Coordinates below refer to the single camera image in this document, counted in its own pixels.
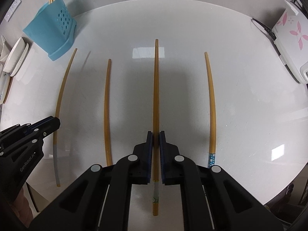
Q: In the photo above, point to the blue white patterned plate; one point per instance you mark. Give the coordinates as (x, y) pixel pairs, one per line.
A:
(4, 83)

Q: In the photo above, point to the bamboo chopstick green floral end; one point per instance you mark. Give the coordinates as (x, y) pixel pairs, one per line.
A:
(156, 158)

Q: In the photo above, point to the white rice cooker pink flowers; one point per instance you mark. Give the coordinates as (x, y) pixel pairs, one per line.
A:
(291, 41)

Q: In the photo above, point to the person's left hand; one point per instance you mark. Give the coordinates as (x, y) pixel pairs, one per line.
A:
(22, 209)

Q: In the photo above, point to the large white ceramic bowl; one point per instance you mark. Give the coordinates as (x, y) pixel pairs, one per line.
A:
(14, 55)

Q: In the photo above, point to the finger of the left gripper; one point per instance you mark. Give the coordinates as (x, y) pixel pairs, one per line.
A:
(46, 126)

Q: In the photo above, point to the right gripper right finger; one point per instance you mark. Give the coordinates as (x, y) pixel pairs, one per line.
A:
(211, 198)

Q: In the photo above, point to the wooden round board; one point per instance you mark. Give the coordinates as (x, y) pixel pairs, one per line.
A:
(8, 89)

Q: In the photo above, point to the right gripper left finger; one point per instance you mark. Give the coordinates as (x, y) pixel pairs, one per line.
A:
(99, 199)

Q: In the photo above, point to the white double wall switch socket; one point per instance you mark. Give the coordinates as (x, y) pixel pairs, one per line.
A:
(12, 9)

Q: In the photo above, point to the blue plastic utensil holder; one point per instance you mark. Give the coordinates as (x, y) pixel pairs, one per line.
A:
(52, 29)

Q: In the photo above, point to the white ceramic pitcher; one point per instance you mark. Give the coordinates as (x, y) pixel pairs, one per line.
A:
(4, 50)

